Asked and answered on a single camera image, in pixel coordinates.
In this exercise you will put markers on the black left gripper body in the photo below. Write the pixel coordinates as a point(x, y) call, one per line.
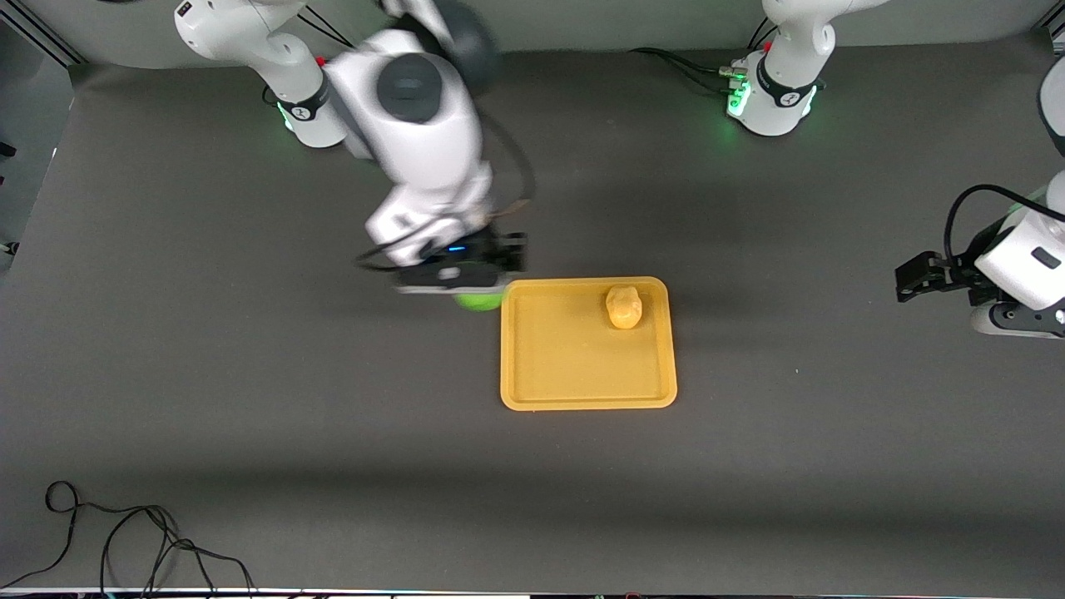
point(955, 271)

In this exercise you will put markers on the green lime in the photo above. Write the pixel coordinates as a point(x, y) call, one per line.
point(481, 303)

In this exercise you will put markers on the yellow potato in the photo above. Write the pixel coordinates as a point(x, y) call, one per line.
point(622, 309)

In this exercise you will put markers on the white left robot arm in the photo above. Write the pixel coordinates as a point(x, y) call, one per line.
point(782, 91)

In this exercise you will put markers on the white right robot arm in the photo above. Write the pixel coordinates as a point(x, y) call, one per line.
point(424, 141)

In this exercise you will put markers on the orange plastic tray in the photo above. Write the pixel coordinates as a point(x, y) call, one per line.
point(574, 366)

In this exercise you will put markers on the dark grey table mat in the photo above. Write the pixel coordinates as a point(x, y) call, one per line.
point(250, 374)

